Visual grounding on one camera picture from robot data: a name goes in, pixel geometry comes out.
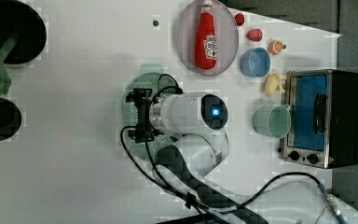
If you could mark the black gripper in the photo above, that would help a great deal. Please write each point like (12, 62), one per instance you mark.
(144, 131)

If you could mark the green plastic strainer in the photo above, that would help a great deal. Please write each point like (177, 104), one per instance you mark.
(152, 76)

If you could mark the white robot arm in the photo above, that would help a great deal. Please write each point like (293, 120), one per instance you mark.
(185, 139)

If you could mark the red ketchup bottle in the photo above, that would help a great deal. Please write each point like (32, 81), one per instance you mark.
(205, 50)

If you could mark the blue bowl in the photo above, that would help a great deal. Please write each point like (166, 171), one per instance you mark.
(255, 62)

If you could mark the grey round plate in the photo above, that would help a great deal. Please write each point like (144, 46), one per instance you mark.
(227, 37)

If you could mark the green mug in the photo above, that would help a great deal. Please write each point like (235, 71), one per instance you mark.
(273, 121)

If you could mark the yellow banana toy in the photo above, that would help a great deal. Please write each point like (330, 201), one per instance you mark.
(274, 83)

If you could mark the pink strawberry toy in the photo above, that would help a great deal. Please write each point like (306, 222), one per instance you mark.
(254, 35)

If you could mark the dark red strawberry toy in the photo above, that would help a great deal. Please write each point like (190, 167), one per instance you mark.
(239, 19)

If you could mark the orange slice toy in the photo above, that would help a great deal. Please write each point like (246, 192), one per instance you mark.
(276, 47)

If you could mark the black toaster oven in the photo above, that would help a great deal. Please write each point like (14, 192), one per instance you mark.
(324, 118)

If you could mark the black round pot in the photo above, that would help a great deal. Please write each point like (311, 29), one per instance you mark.
(21, 21)

